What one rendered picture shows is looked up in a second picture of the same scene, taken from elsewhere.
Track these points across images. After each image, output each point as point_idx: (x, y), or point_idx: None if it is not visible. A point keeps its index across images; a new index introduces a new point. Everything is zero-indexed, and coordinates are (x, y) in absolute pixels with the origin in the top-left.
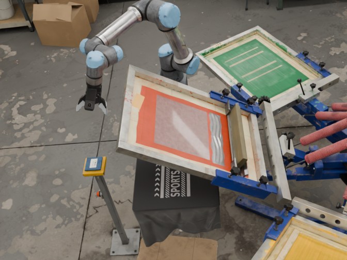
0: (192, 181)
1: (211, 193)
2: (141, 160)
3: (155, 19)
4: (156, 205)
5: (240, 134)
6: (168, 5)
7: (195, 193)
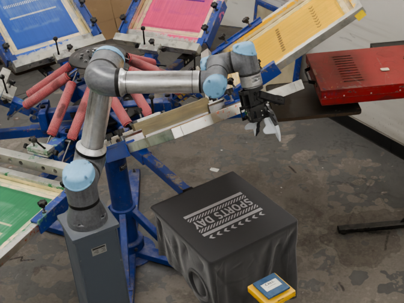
0: (220, 198)
1: (223, 180)
2: (223, 250)
3: (122, 67)
4: (275, 207)
5: (177, 107)
6: (106, 45)
7: (232, 190)
